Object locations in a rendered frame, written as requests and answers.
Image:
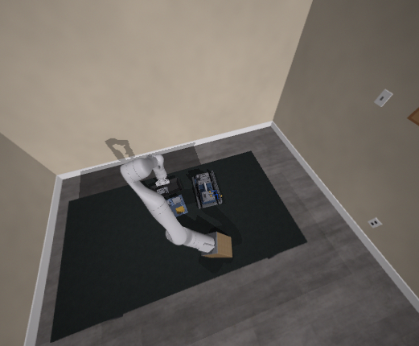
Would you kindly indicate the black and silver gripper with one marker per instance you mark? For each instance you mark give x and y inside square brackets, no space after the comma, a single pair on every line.
[163,181]

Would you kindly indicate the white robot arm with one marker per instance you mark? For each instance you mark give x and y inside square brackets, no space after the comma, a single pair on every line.
[138,169]

